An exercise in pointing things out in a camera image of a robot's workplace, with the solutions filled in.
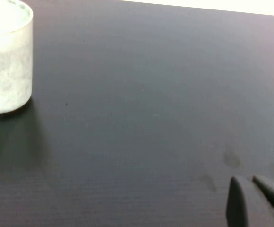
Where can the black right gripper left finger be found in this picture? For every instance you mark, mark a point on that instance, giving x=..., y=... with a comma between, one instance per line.
x=236, y=208

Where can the pale green plastic cup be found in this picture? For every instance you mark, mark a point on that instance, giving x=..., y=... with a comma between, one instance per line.
x=7, y=71

